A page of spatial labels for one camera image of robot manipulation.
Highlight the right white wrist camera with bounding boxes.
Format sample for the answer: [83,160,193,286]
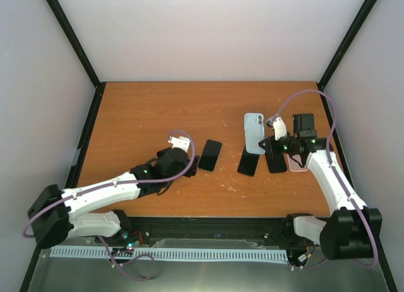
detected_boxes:
[266,114,288,141]

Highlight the black phone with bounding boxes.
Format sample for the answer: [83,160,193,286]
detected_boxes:
[237,147,260,177]

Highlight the light blue phone case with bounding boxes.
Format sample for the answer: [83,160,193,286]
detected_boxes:
[244,113,265,155]

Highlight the black phone case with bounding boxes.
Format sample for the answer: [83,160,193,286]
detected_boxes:
[265,151,288,174]

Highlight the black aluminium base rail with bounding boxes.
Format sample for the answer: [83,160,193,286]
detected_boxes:
[44,216,378,250]

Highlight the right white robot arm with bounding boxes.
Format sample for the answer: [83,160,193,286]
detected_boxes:
[258,114,383,262]

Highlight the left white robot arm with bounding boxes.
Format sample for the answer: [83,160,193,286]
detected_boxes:
[22,147,199,249]

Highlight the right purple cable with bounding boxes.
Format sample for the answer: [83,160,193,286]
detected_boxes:
[274,89,379,271]

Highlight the pink phone case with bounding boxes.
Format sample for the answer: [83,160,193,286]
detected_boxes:
[287,155,308,172]

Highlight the purple cable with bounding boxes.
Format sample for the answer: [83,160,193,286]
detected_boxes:
[274,89,379,271]
[21,129,196,281]

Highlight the grey metal front plate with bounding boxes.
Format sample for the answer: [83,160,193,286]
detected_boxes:
[21,238,396,291]

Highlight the light blue slotted cable duct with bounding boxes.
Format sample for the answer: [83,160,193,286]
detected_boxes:
[49,245,288,264]

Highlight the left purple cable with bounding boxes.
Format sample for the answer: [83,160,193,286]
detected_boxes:
[21,129,196,281]

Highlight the left black frame post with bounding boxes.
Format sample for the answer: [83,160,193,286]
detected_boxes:
[40,0,107,91]

